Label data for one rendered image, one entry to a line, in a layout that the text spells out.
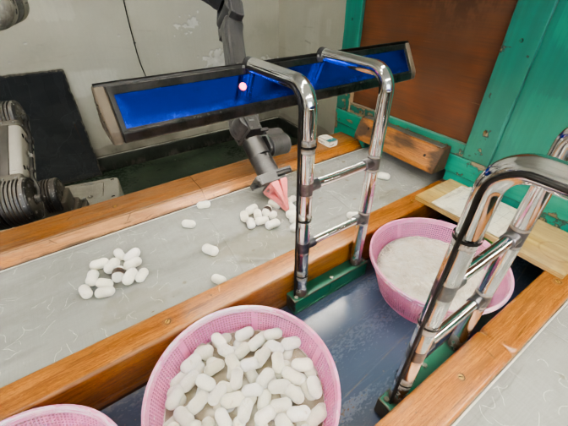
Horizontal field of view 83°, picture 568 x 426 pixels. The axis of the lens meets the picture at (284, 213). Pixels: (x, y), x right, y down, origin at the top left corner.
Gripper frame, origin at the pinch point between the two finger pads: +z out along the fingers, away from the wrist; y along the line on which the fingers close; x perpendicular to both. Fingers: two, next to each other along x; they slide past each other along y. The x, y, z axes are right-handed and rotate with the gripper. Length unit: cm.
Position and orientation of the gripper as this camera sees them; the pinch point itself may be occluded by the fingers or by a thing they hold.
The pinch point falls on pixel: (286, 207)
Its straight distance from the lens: 80.6
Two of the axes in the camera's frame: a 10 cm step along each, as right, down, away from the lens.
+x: -3.5, 3.3, 8.8
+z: 4.5, 8.8, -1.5
